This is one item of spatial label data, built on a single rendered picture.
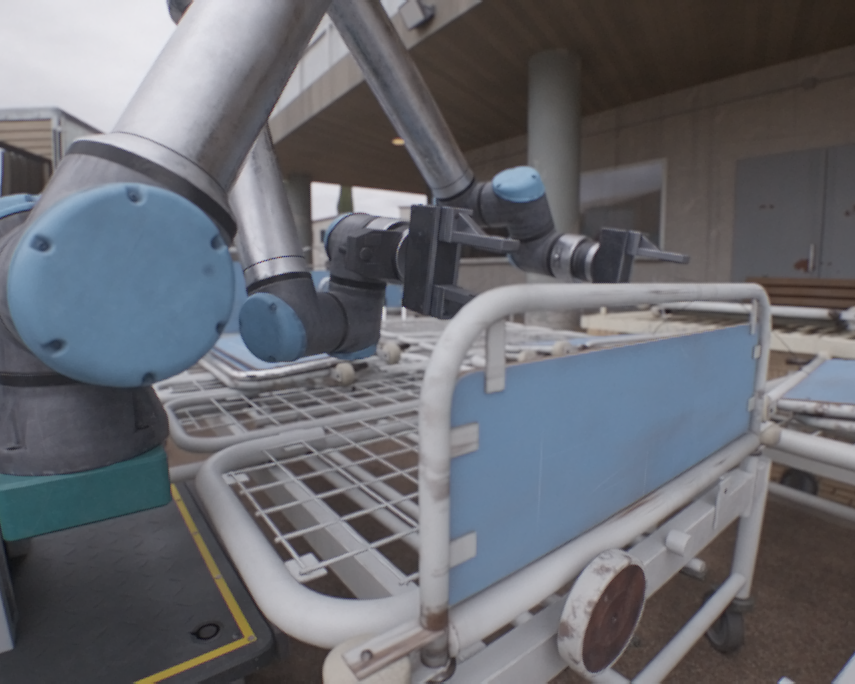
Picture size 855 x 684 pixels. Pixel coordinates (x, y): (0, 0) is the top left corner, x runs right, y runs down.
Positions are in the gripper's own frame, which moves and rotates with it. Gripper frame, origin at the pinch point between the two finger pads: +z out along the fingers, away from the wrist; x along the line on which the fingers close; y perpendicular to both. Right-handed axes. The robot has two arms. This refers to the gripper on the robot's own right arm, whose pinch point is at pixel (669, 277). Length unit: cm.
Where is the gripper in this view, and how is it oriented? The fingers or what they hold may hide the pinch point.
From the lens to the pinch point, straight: 84.9
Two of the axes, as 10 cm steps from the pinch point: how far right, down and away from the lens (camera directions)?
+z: 5.9, 2.8, -7.6
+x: 1.0, -9.6, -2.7
